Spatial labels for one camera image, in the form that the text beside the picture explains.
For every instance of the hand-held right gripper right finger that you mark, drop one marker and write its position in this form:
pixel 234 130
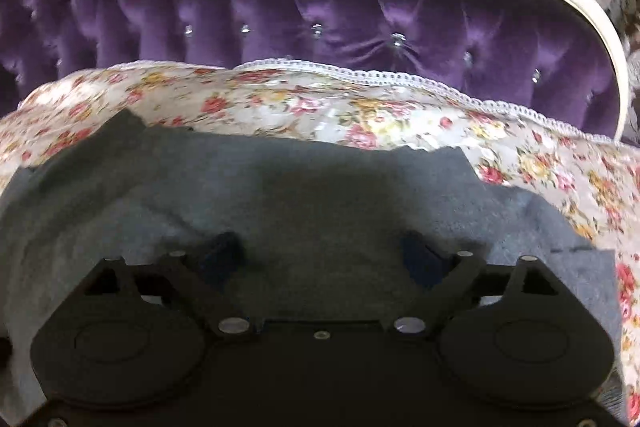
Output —
pixel 416 254

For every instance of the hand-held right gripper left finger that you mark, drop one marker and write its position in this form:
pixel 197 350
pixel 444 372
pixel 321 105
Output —
pixel 220 254

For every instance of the grey argyle sweater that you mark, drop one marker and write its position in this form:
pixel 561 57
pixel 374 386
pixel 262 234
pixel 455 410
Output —
pixel 320 197

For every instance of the floral blanket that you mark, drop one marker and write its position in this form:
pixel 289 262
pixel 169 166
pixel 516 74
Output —
pixel 300 102

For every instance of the purple tufted sofa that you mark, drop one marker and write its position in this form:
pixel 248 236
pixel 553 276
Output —
pixel 350 17

